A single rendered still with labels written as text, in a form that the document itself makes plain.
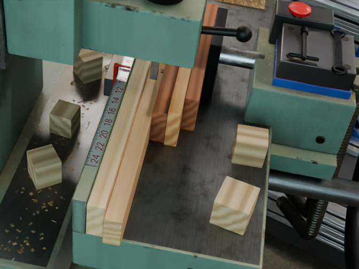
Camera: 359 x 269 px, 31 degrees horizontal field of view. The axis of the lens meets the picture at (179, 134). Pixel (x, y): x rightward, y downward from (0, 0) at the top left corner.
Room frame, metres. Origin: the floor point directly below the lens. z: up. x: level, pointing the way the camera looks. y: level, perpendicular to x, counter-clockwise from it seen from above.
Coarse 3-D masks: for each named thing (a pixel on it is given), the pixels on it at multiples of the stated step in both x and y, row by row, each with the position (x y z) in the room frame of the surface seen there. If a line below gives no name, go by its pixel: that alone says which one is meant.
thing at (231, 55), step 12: (216, 12) 0.76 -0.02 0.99; (216, 24) 0.72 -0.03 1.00; (216, 36) 0.70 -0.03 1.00; (216, 48) 0.68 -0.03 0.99; (228, 48) 0.72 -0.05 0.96; (216, 60) 0.68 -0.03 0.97; (228, 60) 0.71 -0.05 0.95; (240, 60) 0.71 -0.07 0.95; (252, 60) 0.71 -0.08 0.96; (216, 72) 0.68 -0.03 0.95; (204, 84) 0.68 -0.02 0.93; (204, 96) 0.68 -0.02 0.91
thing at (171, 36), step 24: (96, 0) 0.62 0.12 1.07; (120, 0) 0.63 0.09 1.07; (144, 0) 0.64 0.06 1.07; (192, 0) 0.65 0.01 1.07; (96, 24) 0.62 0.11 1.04; (120, 24) 0.62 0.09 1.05; (144, 24) 0.62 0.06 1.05; (168, 24) 0.61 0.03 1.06; (192, 24) 0.61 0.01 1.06; (96, 48) 0.62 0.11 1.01; (120, 48) 0.62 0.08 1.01; (144, 48) 0.62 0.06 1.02; (168, 48) 0.61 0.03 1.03; (192, 48) 0.61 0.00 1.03
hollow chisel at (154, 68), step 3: (153, 63) 0.65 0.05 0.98; (156, 63) 0.65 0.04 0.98; (153, 66) 0.65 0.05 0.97; (156, 66) 0.65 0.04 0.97; (153, 69) 0.65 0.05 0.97; (156, 69) 0.65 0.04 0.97; (150, 72) 0.65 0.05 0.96; (153, 72) 0.65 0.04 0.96; (156, 72) 0.65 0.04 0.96; (150, 75) 0.65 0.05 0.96; (153, 75) 0.65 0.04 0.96; (156, 75) 0.65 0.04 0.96; (150, 78) 0.65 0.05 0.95; (153, 78) 0.65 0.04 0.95; (156, 78) 0.65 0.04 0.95
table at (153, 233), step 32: (256, 32) 0.86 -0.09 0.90; (224, 96) 0.70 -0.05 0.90; (224, 128) 0.63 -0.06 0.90; (160, 160) 0.55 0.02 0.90; (192, 160) 0.56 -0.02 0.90; (224, 160) 0.57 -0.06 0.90; (288, 160) 0.63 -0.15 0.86; (320, 160) 0.63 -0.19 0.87; (160, 192) 0.50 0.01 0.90; (192, 192) 0.51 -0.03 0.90; (128, 224) 0.45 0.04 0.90; (160, 224) 0.46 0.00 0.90; (192, 224) 0.46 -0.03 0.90; (256, 224) 0.48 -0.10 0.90; (96, 256) 0.43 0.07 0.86; (128, 256) 0.42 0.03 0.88; (160, 256) 0.42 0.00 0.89; (192, 256) 0.42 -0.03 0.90; (224, 256) 0.43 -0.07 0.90; (256, 256) 0.43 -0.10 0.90
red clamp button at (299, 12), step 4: (292, 4) 0.75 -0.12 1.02; (296, 4) 0.75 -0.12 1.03; (300, 4) 0.76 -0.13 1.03; (304, 4) 0.76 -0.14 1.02; (288, 8) 0.75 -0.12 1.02; (292, 8) 0.75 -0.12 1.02; (296, 8) 0.75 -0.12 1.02; (300, 8) 0.75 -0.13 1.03; (304, 8) 0.75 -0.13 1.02; (308, 8) 0.75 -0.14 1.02; (292, 12) 0.74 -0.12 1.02; (296, 12) 0.74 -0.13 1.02; (300, 12) 0.74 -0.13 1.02; (304, 12) 0.74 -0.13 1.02; (308, 12) 0.74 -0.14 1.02; (296, 16) 0.74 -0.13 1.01; (300, 16) 0.74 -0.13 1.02; (304, 16) 0.74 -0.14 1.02
